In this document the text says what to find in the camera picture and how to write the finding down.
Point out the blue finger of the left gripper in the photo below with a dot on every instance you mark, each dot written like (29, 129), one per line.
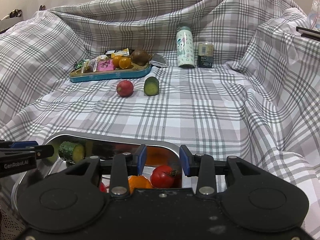
(42, 151)
(17, 144)

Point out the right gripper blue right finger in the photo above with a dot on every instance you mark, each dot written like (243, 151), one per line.
(200, 166)

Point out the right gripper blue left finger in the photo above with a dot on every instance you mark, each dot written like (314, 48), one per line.
(124, 165)

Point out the orange mandarin with stem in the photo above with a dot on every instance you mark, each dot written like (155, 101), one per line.
(139, 182)

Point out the red tomato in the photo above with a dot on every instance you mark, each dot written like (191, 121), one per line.
(163, 177)
(103, 187)

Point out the cucumber piece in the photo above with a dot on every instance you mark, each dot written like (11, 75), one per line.
(71, 151)
(151, 86)

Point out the red radish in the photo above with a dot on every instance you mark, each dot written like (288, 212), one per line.
(125, 88)

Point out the stainless steel tray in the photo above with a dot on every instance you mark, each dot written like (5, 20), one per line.
(158, 153)

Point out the teal gold snack tin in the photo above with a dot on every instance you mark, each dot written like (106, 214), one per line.
(112, 75)

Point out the green candy wrapper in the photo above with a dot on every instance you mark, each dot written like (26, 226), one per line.
(80, 64)

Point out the clear dried fruit packet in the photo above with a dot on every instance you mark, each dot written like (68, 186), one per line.
(92, 65)

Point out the plaid grey white cloth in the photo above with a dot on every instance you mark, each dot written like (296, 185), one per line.
(260, 99)

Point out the pink snack packet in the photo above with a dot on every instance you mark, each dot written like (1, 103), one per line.
(105, 65)

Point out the green beverage can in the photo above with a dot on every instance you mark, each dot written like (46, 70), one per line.
(205, 55)

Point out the silver foil packet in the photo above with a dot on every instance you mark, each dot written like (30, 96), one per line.
(158, 61)

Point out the white cartoon cat bottle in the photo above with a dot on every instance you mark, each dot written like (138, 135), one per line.
(185, 47)

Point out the left small orange in tin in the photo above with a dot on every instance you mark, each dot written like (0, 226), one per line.
(115, 61)

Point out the small orange in tin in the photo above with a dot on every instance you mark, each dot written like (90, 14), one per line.
(125, 63)
(115, 61)

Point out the right small orange in tin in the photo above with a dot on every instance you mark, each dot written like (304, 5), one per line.
(125, 63)

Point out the brown passion fruit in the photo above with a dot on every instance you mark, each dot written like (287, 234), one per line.
(140, 57)

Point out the yellow pastry packet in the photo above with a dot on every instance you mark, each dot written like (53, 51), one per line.
(124, 52)

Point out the black flat device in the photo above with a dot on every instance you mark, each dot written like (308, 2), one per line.
(309, 33)

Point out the clear plastic bag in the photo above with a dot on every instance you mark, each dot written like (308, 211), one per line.
(314, 16)

